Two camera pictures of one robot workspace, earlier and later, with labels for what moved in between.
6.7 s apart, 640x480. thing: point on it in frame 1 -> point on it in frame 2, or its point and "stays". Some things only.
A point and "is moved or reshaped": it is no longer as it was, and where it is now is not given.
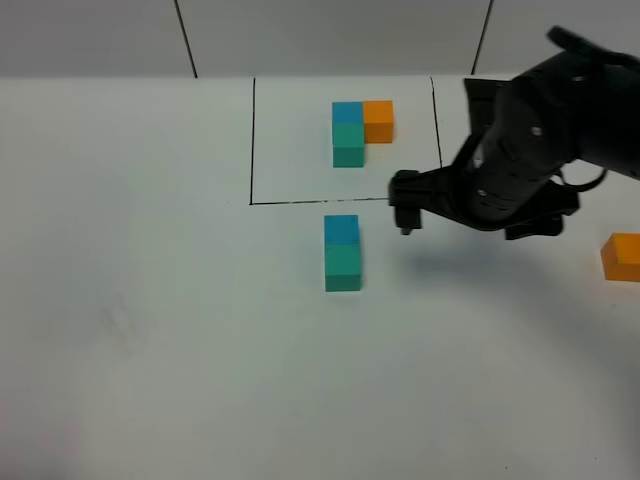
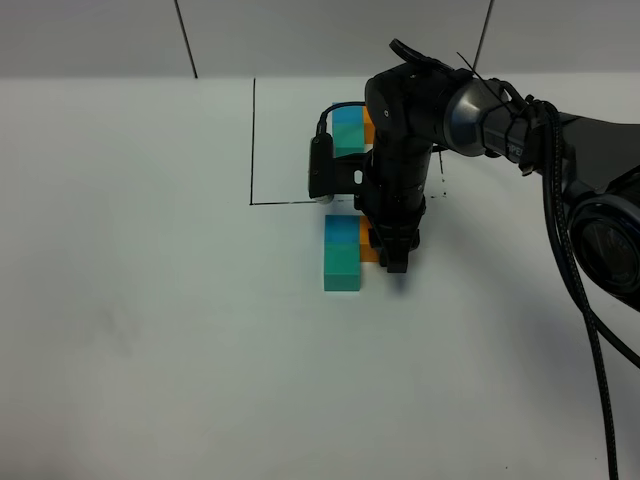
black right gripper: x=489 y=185 -> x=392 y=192
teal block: x=342 y=267 stays
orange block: x=620 y=254 is moved or reshaped
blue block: x=341 y=230 stays
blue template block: x=348 y=112 stays
